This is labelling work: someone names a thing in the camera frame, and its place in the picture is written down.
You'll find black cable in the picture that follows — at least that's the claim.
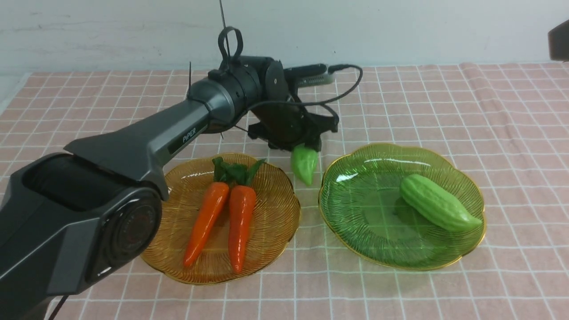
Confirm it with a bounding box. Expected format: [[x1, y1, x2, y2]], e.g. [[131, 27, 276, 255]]
[[218, 26, 364, 134]]

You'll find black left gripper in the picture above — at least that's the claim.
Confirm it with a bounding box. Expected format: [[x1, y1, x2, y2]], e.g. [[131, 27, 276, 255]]
[[247, 101, 340, 152]]

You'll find green glass plate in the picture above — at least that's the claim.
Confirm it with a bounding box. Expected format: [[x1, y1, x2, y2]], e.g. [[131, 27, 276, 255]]
[[318, 143, 486, 271]]

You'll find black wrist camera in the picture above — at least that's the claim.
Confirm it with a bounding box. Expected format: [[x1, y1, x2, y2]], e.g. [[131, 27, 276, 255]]
[[283, 63, 335, 88]]

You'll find orange carrot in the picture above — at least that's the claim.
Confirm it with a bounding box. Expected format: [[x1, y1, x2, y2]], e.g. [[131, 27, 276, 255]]
[[228, 159, 265, 275], [183, 156, 232, 268]]

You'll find amber glass plate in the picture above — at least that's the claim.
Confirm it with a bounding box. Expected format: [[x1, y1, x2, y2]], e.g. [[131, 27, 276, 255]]
[[141, 157, 301, 286]]

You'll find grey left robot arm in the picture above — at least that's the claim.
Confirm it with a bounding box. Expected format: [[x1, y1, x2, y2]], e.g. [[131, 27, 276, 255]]
[[1, 56, 342, 320]]

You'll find pink checkered tablecloth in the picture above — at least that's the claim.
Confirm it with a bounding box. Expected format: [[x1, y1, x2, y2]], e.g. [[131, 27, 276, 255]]
[[0, 63, 569, 320]]

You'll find green bitter gourd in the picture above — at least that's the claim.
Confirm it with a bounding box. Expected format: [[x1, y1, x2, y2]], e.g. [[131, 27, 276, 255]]
[[400, 174, 482, 232], [290, 144, 319, 186]]

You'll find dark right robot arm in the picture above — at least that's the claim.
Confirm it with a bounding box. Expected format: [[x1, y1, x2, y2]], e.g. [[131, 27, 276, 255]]
[[547, 20, 569, 62]]

